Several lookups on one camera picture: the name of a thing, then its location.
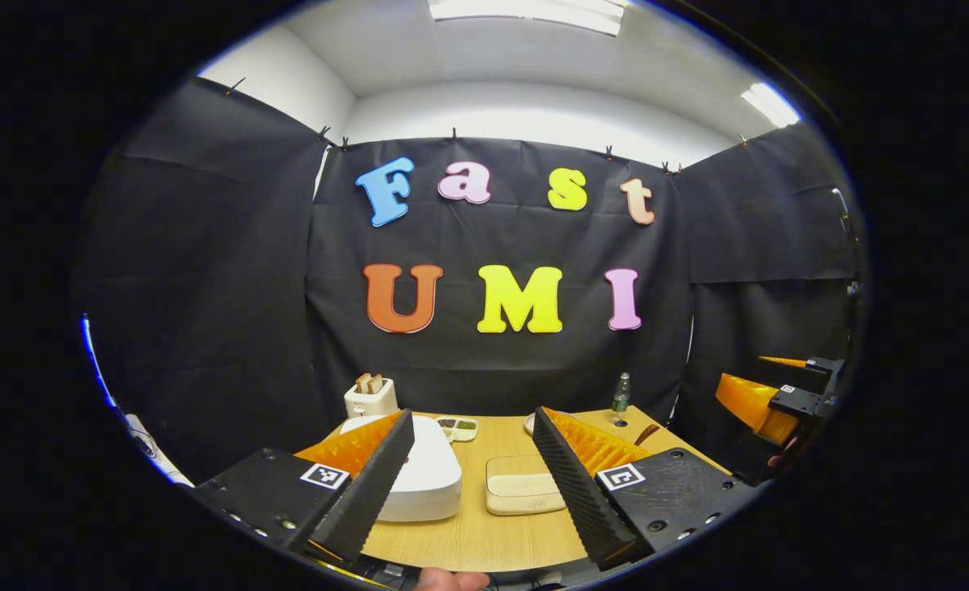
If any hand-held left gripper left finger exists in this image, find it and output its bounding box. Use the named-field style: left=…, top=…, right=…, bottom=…
left=193, top=409, right=416, bottom=567

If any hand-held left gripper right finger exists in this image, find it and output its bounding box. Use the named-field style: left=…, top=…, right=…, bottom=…
left=531, top=406, right=760, bottom=569

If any clear plastic rice box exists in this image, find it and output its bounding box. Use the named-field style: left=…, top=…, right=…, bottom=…
left=485, top=456, right=567, bottom=516

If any white rice cooker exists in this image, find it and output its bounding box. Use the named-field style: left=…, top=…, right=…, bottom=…
left=341, top=415, right=463, bottom=523

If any white round plate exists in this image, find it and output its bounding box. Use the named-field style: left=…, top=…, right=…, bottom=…
left=524, top=411, right=577, bottom=436

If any white toaster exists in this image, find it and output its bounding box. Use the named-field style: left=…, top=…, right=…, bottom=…
left=344, top=378, right=399, bottom=419

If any white side desk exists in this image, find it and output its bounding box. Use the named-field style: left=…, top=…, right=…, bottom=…
left=122, top=413, right=195, bottom=488

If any black backdrop cloth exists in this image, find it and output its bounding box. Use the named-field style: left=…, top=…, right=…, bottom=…
left=74, top=76, right=863, bottom=485

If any ceiling light panel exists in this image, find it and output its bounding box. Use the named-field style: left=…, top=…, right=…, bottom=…
left=427, top=0, right=627, bottom=38
left=741, top=82, right=802, bottom=128

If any row of black cloth clips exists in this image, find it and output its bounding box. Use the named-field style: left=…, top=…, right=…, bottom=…
left=223, top=76, right=752, bottom=176

